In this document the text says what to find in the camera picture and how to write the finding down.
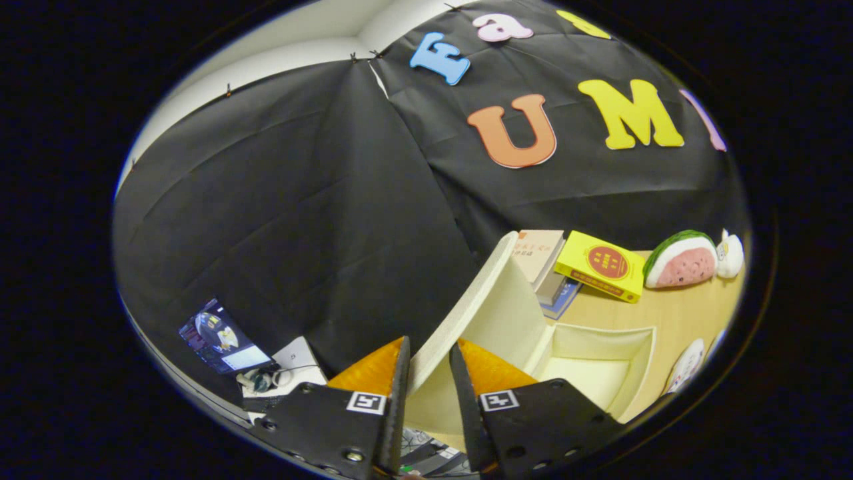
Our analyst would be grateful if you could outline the blue book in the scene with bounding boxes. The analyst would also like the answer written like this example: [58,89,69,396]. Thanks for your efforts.
[541,280,584,321]

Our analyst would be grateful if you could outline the cream fabric storage box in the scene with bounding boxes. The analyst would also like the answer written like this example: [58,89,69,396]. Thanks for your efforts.
[403,231,657,454]

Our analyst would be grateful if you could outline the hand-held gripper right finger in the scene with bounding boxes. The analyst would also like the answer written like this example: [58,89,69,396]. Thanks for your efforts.
[450,339,624,477]

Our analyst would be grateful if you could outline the white plush toy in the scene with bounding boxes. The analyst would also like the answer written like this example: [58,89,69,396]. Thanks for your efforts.
[715,229,744,279]

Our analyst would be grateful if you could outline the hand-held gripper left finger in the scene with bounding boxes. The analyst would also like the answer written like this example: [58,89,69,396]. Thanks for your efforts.
[248,336,412,480]

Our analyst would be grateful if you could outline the laptop with lit screen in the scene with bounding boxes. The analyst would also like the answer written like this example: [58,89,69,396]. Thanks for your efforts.
[179,298,279,375]

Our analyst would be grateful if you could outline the watermelon slice plush toy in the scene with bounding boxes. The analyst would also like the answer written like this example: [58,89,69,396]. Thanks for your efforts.
[643,230,719,289]

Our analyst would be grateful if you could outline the white cable bundle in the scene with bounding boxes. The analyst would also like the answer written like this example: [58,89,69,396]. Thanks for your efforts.
[237,369,294,394]

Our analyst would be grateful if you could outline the yellow book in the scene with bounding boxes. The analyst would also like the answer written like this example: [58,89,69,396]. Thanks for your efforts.
[554,231,646,304]

